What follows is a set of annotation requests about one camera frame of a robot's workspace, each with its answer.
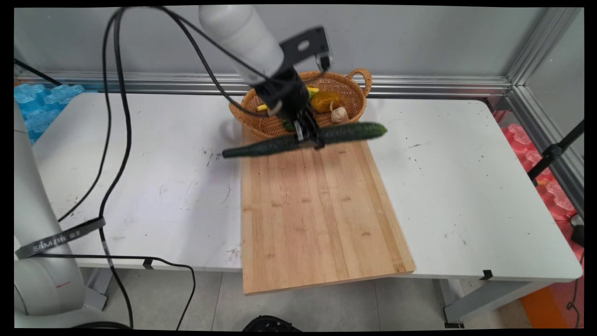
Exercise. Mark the black tripod stand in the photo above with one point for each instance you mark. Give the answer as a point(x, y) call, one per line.
point(552, 153)

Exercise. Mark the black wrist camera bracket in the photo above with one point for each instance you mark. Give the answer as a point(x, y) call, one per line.
point(303, 46)

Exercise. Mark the aluminium corner post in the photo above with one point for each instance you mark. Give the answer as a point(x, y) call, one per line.
point(543, 42)

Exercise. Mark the black tape clip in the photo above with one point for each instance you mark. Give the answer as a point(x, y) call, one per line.
point(148, 263)
point(486, 275)

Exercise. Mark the red foam mat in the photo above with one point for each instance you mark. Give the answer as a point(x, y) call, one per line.
point(555, 196)

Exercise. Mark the grey table leg frame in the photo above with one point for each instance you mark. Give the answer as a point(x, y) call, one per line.
point(489, 298)

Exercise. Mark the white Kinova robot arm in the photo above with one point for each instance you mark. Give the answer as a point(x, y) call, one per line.
point(242, 37)

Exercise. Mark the white garlic bulb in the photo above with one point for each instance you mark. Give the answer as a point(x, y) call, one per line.
point(340, 115)

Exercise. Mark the blue foam mat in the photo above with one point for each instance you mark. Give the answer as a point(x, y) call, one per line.
point(42, 107)

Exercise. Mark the black round object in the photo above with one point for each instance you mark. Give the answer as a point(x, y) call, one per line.
point(270, 324)

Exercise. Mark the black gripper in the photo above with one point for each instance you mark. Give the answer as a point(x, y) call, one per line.
point(287, 95)

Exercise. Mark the horizontal aluminium frame rail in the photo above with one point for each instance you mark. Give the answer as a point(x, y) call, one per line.
point(419, 86)

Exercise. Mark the orange yellow bell pepper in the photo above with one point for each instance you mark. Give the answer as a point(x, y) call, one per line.
point(325, 101)

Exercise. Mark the long dark green cucumber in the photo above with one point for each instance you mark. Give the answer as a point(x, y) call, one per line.
point(350, 132)

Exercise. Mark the small black device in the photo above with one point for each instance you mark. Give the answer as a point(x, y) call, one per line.
point(578, 231)

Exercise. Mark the green bell pepper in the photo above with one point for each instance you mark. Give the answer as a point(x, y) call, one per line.
point(289, 125)

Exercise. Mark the bamboo cutting board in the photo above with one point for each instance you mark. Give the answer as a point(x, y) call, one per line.
point(317, 210)

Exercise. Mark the yellow corn cob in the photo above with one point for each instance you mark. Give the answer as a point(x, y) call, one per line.
point(313, 90)

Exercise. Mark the aluminium side rail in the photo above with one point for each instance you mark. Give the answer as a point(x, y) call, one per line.
point(545, 140)

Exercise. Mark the grey table leg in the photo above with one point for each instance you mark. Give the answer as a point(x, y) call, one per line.
point(98, 289)

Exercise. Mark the woven wicker basket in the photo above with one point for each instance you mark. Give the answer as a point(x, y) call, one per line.
point(354, 100)

